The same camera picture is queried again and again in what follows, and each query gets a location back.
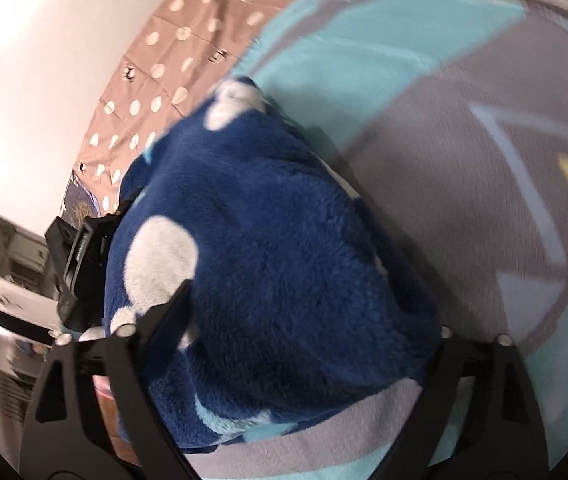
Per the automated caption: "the navy fleece garment with dots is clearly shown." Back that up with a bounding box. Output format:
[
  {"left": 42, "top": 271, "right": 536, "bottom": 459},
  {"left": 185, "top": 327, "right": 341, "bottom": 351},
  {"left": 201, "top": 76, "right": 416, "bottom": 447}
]
[{"left": 104, "top": 78, "right": 440, "bottom": 453}]

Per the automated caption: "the purple floral cloth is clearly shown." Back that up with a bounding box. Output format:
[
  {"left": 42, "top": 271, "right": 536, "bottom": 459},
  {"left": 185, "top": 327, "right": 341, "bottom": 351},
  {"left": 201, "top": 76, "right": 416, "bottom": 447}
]
[{"left": 60, "top": 171, "right": 117, "bottom": 228}]

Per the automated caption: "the white shelf unit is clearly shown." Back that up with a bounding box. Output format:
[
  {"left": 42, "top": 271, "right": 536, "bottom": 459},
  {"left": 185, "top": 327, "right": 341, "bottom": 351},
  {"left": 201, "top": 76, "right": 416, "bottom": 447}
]
[{"left": 0, "top": 217, "right": 60, "bottom": 344}]

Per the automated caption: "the turquoise and grey bed sheet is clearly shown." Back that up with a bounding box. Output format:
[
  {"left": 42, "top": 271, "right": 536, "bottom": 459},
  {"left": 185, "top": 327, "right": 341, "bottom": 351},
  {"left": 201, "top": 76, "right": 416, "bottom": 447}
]
[{"left": 183, "top": 0, "right": 568, "bottom": 480}]

